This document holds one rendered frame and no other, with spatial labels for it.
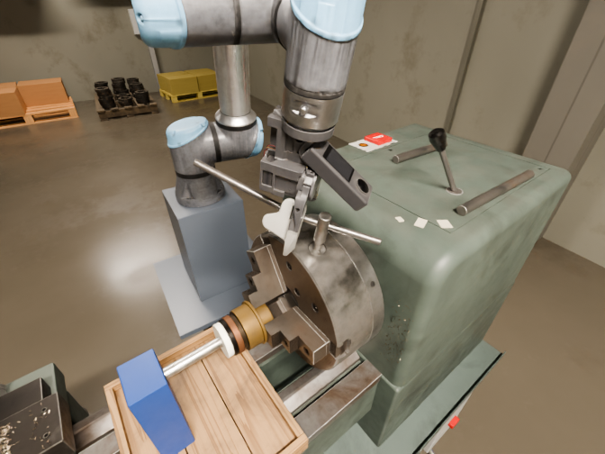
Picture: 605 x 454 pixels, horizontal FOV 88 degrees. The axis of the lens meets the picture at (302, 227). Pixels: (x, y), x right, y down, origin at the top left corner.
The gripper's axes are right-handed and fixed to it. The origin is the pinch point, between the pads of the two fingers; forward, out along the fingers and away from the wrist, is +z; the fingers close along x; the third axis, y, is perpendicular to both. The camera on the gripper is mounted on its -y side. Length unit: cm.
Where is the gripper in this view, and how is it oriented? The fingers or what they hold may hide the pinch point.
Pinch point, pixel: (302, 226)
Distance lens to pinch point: 55.4
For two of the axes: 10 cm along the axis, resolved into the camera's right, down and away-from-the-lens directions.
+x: -3.0, 6.7, -6.8
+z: -1.4, 6.8, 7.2
